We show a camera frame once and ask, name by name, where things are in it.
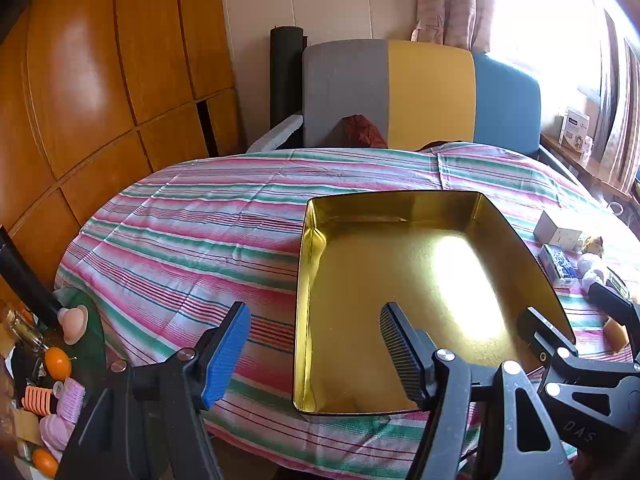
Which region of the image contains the white printed box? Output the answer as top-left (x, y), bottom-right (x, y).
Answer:
top-left (556, 107), bottom-right (592, 150)

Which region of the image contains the pink patterned curtain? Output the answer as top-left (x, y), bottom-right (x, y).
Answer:
top-left (411, 0), bottom-right (501, 51)

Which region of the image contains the striped blanket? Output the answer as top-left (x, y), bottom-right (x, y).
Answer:
top-left (54, 141), bottom-right (640, 478)

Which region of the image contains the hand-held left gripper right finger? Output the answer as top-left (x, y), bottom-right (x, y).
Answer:
top-left (379, 301), bottom-right (576, 480)

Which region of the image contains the blue snack packet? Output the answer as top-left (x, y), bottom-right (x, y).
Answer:
top-left (537, 243), bottom-right (581, 288)

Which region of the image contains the pink suction cup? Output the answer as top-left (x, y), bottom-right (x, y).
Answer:
top-left (56, 304), bottom-right (90, 346)

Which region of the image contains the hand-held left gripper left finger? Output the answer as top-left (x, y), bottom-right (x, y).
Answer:
top-left (55, 301), bottom-right (252, 480)

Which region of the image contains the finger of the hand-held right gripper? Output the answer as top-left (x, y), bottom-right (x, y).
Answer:
top-left (516, 306), bottom-right (640, 456)
top-left (586, 282), bottom-right (640, 361)

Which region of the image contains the striped brown curtain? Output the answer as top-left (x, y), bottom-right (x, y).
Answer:
top-left (597, 7), bottom-right (640, 193)

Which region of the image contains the pink cloth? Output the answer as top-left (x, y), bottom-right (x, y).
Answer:
top-left (39, 412), bottom-right (76, 453)

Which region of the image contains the orange black striped curler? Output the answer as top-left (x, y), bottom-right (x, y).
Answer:
top-left (22, 385), bottom-right (55, 417)

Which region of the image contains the black cylinder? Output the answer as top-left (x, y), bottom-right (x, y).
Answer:
top-left (0, 225), bottom-right (63, 331)

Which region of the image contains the wooden wardrobe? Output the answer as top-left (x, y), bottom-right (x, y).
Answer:
top-left (0, 0), bottom-right (246, 311)

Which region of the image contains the gold metal tin tray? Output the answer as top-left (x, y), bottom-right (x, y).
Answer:
top-left (291, 191), bottom-right (578, 418)

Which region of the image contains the white foam board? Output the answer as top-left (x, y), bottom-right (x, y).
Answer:
top-left (246, 114), bottom-right (304, 155)

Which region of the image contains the black rolled mat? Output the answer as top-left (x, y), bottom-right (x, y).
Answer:
top-left (270, 26), bottom-right (306, 131)

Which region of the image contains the white plastic ball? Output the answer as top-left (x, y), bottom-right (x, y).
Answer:
top-left (576, 252), bottom-right (606, 273)
top-left (580, 269), bottom-right (608, 291)

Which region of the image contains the pink hair roller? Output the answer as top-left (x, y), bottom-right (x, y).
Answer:
top-left (59, 377), bottom-right (88, 423)

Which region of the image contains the large white cardboard box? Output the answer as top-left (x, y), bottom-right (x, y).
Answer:
top-left (533, 210), bottom-right (585, 253)

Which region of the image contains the glass bottle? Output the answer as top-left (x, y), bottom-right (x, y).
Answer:
top-left (2, 305), bottom-right (48, 351)

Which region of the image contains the green glass side table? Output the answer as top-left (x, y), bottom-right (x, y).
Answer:
top-left (45, 287), bottom-right (108, 411)

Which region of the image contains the wooden side desk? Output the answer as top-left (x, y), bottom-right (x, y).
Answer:
top-left (540, 132), bottom-right (640, 221)

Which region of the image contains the orange fruit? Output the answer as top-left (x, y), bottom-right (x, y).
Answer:
top-left (44, 347), bottom-right (71, 382)
top-left (31, 448), bottom-right (60, 478)

